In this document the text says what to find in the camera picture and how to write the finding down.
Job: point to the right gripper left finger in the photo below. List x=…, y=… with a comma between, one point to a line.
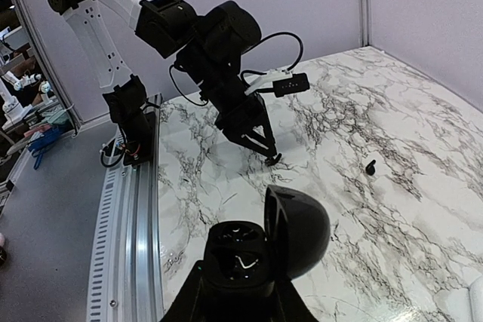
x=186, y=306

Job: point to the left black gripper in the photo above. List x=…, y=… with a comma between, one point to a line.
x=249, y=124

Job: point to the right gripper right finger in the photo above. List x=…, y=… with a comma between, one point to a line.
x=289, y=306

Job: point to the black earbud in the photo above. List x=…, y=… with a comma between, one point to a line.
x=370, y=168
x=271, y=161

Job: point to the black round charging case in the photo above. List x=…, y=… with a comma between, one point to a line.
x=245, y=259

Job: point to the white earbud charging case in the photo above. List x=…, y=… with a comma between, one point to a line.
x=476, y=299

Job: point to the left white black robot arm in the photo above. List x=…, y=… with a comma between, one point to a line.
x=207, y=48

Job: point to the blue plastic tool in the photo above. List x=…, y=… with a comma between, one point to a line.
x=43, y=144

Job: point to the small white background robot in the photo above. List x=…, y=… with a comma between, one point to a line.
x=13, y=110

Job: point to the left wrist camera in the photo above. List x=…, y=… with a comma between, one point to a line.
x=278, y=82

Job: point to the aluminium front rail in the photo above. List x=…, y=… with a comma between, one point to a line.
x=125, y=279

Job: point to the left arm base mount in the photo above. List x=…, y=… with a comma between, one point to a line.
x=127, y=105

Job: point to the right corner aluminium post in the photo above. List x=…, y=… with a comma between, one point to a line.
x=365, y=22

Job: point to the corner aluminium post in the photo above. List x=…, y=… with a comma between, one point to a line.
x=46, y=66
x=365, y=22

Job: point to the left corner aluminium post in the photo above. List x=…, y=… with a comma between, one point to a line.
x=46, y=66

